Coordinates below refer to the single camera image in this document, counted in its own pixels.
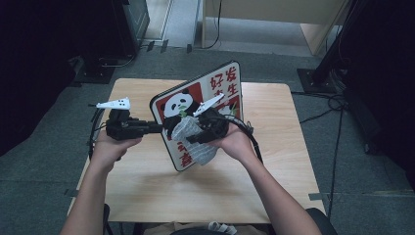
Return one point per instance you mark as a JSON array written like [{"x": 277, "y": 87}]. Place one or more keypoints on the dark curtain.
[
  {"x": 32, "y": 65},
  {"x": 391, "y": 81}
]

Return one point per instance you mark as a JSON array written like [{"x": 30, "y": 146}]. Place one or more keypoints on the light wooden cabinet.
[{"x": 277, "y": 9}]

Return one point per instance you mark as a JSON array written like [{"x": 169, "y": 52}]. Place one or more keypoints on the black flat stand base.
[{"x": 91, "y": 75}]

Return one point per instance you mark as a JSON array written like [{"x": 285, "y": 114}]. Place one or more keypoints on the black cabinet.
[{"x": 135, "y": 16}]

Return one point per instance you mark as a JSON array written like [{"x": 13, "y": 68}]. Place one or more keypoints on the grey knitted cloth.
[{"x": 200, "y": 153}]

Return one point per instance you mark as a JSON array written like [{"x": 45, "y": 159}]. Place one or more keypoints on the panda picture board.
[{"x": 228, "y": 81}]

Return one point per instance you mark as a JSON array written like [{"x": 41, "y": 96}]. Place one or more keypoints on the person's right hand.
[{"x": 236, "y": 145}]

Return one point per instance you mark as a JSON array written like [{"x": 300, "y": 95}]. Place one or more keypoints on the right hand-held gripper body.
[{"x": 215, "y": 125}]

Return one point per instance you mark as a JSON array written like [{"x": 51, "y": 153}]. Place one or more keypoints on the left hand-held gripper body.
[{"x": 125, "y": 129}]

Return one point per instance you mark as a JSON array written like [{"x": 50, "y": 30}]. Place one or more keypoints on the black metal stand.
[{"x": 313, "y": 81}]

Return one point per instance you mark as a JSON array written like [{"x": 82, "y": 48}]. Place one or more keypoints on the person's left hand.
[{"x": 109, "y": 151}]

